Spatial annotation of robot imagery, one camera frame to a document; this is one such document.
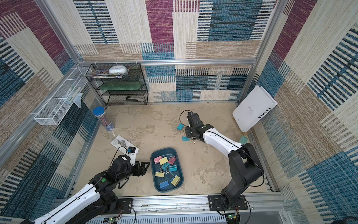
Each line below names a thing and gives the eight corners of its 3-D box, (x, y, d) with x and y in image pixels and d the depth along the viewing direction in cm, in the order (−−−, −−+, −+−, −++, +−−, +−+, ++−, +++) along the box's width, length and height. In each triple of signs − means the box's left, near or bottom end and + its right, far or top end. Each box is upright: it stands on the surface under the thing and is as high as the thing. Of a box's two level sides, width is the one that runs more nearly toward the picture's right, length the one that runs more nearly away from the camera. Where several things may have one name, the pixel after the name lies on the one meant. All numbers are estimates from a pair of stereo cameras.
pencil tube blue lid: (104, 131, 106) (91, 114, 90) (107, 124, 110) (95, 106, 94) (113, 131, 106) (101, 114, 90) (116, 124, 110) (105, 106, 94)
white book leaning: (240, 137, 101) (257, 108, 78) (229, 119, 112) (242, 88, 88) (256, 133, 103) (279, 103, 80) (244, 116, 114) (261, 85, 90)
